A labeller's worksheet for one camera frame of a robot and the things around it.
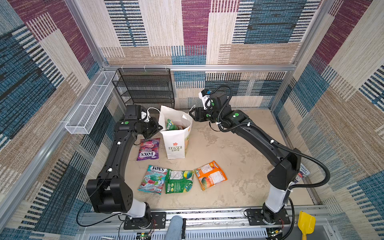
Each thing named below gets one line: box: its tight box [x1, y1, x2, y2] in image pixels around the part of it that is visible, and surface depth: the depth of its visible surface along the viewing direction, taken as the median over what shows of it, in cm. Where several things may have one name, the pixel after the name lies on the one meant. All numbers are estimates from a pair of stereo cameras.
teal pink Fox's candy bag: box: [137, 165, 168, 195], surface depth 85 cm
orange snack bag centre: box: [193, 160, 228, 191], surface depth 87 cm
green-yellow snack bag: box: [166, 118, 179, 131], surface depth 86 cm
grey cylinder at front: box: [164, 215, 184, 240], surface depth 71 cm
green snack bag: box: [165, 168, 194, 194], surface depth 85 cm
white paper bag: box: [158, 105, 192, 159], surface depth 85 cm
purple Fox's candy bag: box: [136, 137, 161, 161], surface depth 98 cm
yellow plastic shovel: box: [297, 211, 316, 240], surface depth 73 cm
